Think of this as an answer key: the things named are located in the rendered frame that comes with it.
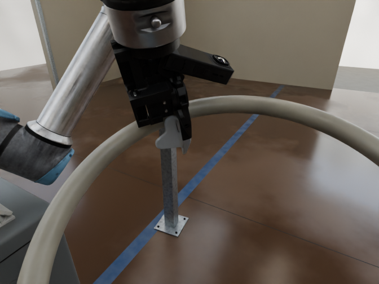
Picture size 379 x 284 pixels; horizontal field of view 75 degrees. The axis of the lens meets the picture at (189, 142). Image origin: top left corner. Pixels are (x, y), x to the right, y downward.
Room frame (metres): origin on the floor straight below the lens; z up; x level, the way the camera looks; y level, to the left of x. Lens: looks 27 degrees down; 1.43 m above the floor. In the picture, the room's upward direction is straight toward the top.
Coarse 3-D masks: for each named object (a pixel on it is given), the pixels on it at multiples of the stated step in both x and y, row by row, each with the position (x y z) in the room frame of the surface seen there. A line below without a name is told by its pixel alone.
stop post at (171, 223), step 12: (168, 156) 1.37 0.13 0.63; (168, 168) 1.37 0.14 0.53; (168, 180) 1.37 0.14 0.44; (168, 192) 1.37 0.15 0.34; (168, 204) 1.37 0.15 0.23; (168, 216) 1.38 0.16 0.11; (180, 216) 1.48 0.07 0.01; (156, 228) 1.36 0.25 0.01; (168, 228) 1.36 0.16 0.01; (180, 228) 1.36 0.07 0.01
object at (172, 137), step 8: (168, 120) 0.36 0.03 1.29; (176, 120) 0.36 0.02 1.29; (168, 128) 0.36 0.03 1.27; (176, 128) 0.36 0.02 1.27; (160, 136) 0.36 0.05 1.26; (168, 136) 0.36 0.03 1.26; (176, 136) 0.37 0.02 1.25; (160, 144) 0.36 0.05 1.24; (168, 144) 0.36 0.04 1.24; (176, 144) 0.37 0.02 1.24; (184, 144) 0.37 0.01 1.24; (184, 152) 0.38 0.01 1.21
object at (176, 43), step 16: (128, 48) 0.32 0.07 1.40; (160, 48) 0.31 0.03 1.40; (176, 48) 0.33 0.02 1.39; (128, 64) 0.34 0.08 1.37; (144, 64) 0.33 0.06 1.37; (160, 64) 0.34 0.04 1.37; (128, 80) 0.34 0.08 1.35; (144, 80) 0.34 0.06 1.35; (160, 80) 0.35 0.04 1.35; (176, 80) 0.35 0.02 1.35; (128, 96) 0.33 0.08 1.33; (144, 96) 0.32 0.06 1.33; (160, 96) 0.33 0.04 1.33; (176, 96) 0.34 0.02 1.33; (144, 112) 0.34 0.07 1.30; (160, 112) 0.35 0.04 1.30
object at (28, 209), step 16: (0, 192) 0.73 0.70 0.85; (16, 192) 0.73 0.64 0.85; (16, 208) 0.64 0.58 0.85; (32, 208) 0.64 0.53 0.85; (16, 224) 0.57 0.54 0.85; (32, 224) 0.58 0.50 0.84; (0, 240) 0.51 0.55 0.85; (16, 240) 0.53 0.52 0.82; (64, 240) 0.65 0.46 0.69; (0, 256) 0.49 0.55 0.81; (16, 256) 0.52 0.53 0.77; (64, 256) 0.63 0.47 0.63; (0, 272) 0.47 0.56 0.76; (16, 272) 0.50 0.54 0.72; (64, 272) 0.61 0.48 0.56
